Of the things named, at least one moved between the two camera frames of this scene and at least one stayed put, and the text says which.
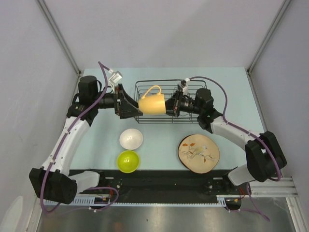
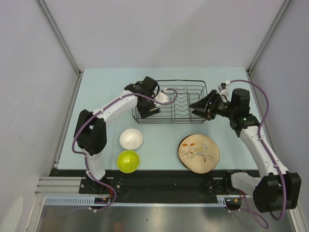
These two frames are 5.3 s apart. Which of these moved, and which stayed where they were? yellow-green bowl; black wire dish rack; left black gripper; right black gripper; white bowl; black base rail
Moved: right black gripper; left black gripper
Stayed: yellow-green bowl; white bowl; black base rail; black wire dish rack
